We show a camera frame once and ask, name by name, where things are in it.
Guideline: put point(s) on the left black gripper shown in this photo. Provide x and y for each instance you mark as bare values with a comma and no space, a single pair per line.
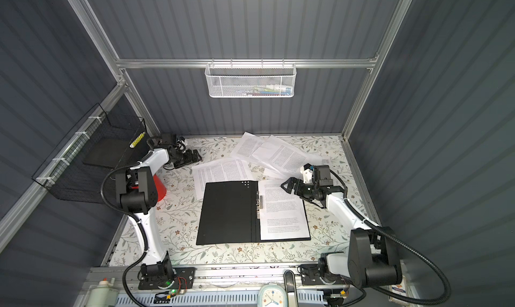
188,161

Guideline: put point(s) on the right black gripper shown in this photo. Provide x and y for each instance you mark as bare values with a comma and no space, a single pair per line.
293,181

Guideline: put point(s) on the printed paper sheet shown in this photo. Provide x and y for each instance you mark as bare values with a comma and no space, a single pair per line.
282,215
221,170
286,158
245,148

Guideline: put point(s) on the orange black file folder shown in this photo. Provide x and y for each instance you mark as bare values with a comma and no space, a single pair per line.
230,213

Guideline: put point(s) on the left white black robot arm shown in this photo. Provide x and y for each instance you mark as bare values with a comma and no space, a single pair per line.
137,192

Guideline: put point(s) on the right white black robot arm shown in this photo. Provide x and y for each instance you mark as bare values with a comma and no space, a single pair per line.
372,260

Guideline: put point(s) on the red pencil cup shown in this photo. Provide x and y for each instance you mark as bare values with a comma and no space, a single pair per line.
161,188

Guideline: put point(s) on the yellow marker in black basket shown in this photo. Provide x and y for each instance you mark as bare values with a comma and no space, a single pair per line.
137,140

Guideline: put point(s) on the small white clock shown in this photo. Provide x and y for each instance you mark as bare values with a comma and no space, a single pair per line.
272,295

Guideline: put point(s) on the card box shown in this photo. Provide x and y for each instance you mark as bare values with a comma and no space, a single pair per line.
402,288

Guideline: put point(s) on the white plastic bottle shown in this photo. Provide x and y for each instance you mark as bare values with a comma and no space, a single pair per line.
103,295

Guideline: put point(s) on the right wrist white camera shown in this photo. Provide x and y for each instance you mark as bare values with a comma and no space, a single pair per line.
308,173

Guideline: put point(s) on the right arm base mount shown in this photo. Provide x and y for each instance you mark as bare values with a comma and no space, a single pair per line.
311,276

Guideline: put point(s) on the black wire mesh basket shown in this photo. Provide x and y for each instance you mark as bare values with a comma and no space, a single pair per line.
76,169

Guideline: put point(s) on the black handle tool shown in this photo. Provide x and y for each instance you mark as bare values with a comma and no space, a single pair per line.
290,288

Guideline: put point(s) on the white wire mesh basket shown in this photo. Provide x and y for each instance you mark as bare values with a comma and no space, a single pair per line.
260,82

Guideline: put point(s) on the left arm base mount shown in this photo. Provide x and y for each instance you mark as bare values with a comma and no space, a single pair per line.
165,277

